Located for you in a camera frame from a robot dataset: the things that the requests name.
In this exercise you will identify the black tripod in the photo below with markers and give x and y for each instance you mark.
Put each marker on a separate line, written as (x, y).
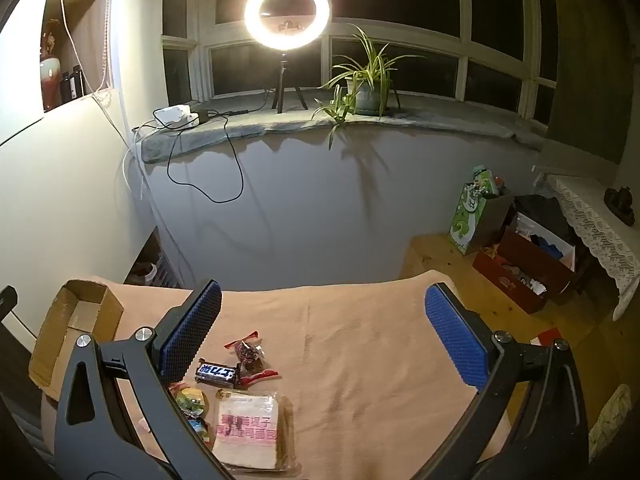
(284, 77)

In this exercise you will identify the yellow speckled cloth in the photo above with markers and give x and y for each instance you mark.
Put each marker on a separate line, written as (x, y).
(607, 425)

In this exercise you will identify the red cardboard box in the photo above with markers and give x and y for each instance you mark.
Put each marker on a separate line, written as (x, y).
(505, 282)

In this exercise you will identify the red flat card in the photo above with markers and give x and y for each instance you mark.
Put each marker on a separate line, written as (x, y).
(546, 336)

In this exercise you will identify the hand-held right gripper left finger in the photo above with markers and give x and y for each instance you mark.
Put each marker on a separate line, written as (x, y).
(192, 330)

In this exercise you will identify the black cloth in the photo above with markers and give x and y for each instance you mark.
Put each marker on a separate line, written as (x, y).
(540, 207)

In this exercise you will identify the green printed snack packet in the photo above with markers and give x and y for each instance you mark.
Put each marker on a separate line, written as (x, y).
(192, 401)

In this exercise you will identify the white lace cloth table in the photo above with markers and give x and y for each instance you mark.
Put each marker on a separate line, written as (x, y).
(590, 220)

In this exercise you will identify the grey ribbed object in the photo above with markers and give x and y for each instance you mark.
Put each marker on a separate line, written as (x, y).
(17, 425)

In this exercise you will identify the white window frame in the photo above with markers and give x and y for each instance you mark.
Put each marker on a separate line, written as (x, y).
(465, 25)

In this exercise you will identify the sliced bread packet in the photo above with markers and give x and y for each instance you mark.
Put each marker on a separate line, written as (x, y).
(245, 430)

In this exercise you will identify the black power adapter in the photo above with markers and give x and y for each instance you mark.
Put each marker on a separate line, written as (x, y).
(215, 113)

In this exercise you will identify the brown chocolate bar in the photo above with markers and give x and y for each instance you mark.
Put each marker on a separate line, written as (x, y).
(216, 373)

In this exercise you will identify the red snack packet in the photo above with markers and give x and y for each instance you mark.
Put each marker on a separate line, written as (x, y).
(176, 386)

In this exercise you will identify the potted spider plant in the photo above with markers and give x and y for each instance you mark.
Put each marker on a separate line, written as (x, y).
(367, 95)

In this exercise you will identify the teal snack packet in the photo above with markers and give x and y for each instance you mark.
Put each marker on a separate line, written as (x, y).
(199, 427)

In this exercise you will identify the green paper bag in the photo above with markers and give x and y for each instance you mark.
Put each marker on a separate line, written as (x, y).
(467, 220)

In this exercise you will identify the dark red open box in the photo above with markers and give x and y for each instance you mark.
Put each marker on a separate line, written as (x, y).
(530, 260)

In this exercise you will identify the black bottles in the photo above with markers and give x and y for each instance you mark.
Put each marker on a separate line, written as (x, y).
(71, 87)

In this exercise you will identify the dark figurine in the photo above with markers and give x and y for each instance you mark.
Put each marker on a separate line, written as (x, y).
(620, 205)

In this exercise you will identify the plastic storage basket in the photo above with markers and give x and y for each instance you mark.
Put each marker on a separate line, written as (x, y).
(147, 272)

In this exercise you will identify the pink candy packet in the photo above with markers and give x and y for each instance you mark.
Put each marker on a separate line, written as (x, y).
(143, 425)

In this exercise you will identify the white power strip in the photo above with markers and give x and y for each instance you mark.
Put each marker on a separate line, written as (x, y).
(172, 116)

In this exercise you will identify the wooden wall shelf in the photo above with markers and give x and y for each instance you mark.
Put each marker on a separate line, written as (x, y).
(92, 20)

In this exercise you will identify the clear packet with red ends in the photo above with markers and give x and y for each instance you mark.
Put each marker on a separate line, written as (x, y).
(247, 352)

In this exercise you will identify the red white vase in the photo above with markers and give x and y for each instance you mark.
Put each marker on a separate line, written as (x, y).
(50, 80)

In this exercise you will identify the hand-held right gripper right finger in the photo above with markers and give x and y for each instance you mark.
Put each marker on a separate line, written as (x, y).
(457, 335)

